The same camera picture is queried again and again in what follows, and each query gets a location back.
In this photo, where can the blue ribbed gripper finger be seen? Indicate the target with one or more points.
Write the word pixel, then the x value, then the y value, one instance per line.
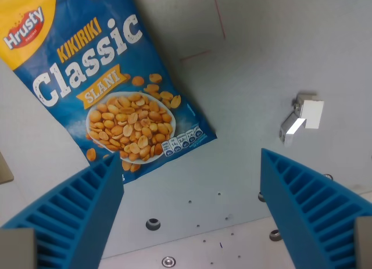
pixel 87 211
pixel 305 205

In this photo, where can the white rectangular block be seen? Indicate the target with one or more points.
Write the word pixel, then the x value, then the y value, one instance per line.
pixel 312 114

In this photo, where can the beige flat object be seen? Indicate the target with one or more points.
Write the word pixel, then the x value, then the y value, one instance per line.
pixel 5 168

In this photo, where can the countersunk silver table bolt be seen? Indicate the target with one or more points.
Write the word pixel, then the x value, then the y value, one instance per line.
pixel 168 261

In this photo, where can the blue Hrusty Classic peanut bag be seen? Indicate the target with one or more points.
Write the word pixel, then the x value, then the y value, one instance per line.
pixel 96 77

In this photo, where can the silver metal angle bracket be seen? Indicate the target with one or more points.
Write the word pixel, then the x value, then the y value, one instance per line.
pixel 290 128

